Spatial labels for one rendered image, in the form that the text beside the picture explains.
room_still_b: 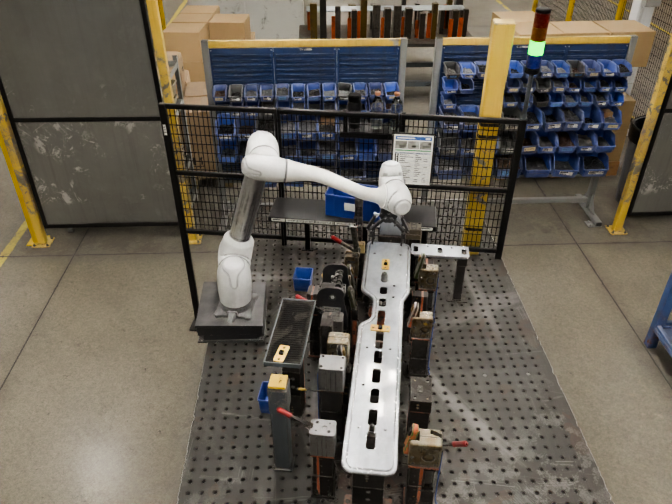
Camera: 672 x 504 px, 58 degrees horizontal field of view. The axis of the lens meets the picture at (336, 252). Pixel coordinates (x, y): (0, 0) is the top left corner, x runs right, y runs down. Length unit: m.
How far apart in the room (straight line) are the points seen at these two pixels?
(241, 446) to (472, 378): 1.06
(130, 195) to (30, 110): 0.90
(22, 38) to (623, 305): 4.45
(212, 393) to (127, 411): 1.08
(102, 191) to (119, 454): 2.19
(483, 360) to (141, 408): 1.96
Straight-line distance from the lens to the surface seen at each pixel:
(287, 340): 2.31
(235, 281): 2.85
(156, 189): 4.91
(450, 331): 3.09
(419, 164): 3.29
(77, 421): 3.84
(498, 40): 3.12
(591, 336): 4.37
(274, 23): 9.25
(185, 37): 6.79
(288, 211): 3.33
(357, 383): 2.37
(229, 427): 2.66
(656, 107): 5.10
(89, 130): 4.80
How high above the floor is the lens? 2.73
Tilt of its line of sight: 35 degrees down
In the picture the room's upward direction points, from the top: straight up
